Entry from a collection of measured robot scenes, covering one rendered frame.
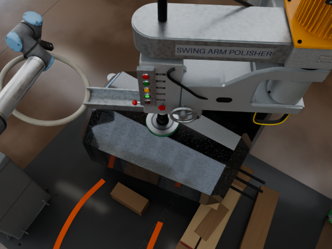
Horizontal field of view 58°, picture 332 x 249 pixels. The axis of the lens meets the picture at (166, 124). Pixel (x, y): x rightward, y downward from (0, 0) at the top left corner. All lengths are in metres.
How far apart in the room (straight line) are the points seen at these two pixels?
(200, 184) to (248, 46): 1.02
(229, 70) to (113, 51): 2.23
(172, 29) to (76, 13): 2.94
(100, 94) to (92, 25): 2.13
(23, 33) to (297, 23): 1.25
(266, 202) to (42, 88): 2.45
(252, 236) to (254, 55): 1.61
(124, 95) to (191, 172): 0.66
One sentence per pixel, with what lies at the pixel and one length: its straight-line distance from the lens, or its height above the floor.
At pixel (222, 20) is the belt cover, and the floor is 1.67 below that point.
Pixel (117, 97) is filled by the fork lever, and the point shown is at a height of 1.06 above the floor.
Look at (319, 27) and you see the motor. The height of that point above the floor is 1.73.
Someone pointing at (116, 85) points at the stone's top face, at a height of 0.80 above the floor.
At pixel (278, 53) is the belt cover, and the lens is 1.35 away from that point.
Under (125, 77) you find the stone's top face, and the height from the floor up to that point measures 0.80.
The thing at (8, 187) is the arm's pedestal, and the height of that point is 0.61.
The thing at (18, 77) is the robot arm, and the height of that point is 1.48.
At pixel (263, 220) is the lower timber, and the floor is 0.09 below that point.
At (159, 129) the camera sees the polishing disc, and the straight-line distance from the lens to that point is 1.91.
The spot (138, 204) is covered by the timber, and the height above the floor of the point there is 0.14.
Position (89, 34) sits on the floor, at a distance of 3.80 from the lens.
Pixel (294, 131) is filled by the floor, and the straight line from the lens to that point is 3.16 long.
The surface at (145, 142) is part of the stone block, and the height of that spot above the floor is 0.73.
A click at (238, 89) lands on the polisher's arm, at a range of 1.52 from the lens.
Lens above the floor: 2.53
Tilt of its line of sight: 60 degrees down
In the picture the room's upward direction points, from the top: 1 degrees clockwise
